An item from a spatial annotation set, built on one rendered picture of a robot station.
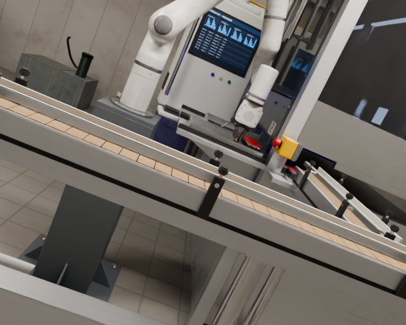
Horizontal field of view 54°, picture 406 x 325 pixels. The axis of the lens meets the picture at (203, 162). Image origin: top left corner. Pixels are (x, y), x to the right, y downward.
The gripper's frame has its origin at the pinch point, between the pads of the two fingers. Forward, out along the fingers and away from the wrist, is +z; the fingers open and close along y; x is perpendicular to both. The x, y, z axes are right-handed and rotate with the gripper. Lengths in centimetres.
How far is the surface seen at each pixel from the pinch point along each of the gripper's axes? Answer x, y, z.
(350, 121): -14.1, 36.5, -25.0
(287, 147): -23.3, 15.0, -5.9
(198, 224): -96, -18, 7
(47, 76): 306, -175, 68
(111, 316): -91, -26, 39
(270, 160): -14.2, 14.1, 2.8
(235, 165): -4.2, 3.9, 12.4
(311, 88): -14.2, 15.6, -30.4
